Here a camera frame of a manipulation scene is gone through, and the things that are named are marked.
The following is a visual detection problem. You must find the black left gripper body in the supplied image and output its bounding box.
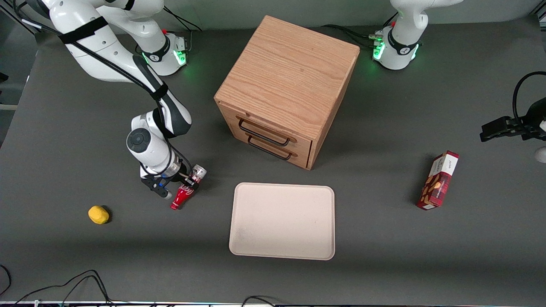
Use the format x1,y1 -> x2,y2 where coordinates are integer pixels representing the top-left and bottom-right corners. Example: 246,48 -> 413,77
518,97 -> 546,141

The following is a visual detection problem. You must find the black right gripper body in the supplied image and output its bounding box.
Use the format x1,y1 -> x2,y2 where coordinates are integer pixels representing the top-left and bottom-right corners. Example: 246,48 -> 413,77
169,171 -> 189,188

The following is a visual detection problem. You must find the red coke bottle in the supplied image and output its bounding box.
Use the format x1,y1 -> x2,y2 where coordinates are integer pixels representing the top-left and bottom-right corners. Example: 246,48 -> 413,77
170,165 -> 208,211

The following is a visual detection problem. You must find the beige plastic tray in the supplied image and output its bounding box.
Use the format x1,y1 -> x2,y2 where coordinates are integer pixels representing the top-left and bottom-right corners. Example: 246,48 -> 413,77
229,182 -> 336,261

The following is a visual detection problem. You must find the red cookie box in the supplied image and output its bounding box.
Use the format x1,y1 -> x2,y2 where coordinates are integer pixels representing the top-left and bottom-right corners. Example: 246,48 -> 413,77
416,151 -> 460,211

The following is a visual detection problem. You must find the yellow lemon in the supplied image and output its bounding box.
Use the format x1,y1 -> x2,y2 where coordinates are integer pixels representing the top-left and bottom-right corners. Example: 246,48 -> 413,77
88,206 -> 110,225

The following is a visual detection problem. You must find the wooden drawer front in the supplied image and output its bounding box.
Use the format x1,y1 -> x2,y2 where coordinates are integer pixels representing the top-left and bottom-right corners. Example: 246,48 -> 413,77
220,104 -> 315,155

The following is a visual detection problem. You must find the wooden drawer cabinet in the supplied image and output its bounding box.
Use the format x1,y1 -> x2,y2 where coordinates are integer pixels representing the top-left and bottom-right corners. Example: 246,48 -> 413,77
214,15 -> 360,171

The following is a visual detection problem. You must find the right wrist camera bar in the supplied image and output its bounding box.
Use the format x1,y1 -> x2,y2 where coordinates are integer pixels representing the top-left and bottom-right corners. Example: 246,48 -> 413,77
141,175 -> 174,200

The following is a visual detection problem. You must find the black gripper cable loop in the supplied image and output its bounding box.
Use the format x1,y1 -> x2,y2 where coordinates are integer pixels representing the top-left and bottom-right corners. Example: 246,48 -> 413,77
512,71 -> 546,128

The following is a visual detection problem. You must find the black wire drawer handle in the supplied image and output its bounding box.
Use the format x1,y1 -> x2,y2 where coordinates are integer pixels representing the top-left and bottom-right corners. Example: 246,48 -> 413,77
238,118 -> 292,147
247,136 -> 293,161

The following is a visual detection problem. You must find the long black floor cable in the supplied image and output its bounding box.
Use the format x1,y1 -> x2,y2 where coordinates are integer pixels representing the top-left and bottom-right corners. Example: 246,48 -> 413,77
15,269 -> 114,306

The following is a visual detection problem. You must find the short black floor cable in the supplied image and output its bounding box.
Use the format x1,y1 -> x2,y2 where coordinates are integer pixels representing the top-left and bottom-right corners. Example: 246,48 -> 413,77
241,295 -> 279,307
0,264 -> 12,297

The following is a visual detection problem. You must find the black arm-mounted cable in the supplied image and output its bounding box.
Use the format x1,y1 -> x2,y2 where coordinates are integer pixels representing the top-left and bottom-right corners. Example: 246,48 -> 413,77
12,0 -> 193,182

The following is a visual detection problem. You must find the black arm base cable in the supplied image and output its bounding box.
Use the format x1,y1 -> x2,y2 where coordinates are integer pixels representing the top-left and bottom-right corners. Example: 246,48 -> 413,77
161,6 -> 202,55
321,12 -> 399,49

